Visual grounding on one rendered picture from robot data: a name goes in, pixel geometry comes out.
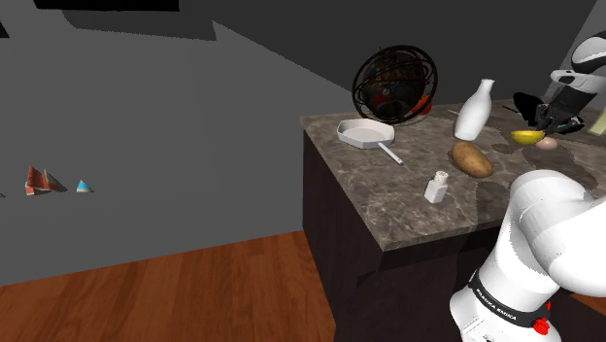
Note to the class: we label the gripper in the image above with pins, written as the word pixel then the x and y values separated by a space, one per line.
pixel 568 105

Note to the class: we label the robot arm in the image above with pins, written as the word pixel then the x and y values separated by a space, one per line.
pixel 521 246

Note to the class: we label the pale green flat box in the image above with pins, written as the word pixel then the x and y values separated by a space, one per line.
pixel 600 121

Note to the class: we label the pale egg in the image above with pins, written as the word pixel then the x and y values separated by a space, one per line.
pixel 548 143

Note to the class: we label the white bottle vase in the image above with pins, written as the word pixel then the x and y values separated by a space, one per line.
pixel 474 116

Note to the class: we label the brown potato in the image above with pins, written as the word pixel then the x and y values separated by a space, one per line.
pixel 471 159

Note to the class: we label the small orange round thing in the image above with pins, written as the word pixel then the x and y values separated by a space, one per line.
pixel 424 106

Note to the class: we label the white salt shaker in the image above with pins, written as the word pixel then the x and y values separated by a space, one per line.
pixel 435 188

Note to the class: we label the white frying pan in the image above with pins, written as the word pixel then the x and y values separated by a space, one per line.
pixel 364 133

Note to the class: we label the dark kitchen island cabinet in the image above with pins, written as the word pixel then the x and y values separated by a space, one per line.
pixel 341 227

